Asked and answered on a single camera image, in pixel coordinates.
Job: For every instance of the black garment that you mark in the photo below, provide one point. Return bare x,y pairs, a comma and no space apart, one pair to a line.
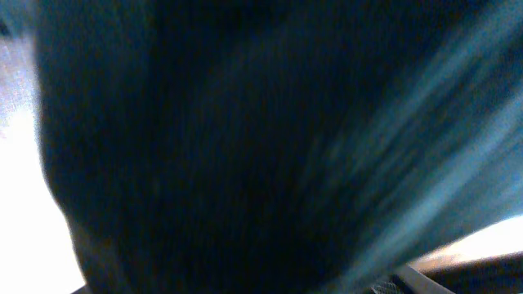
273,146

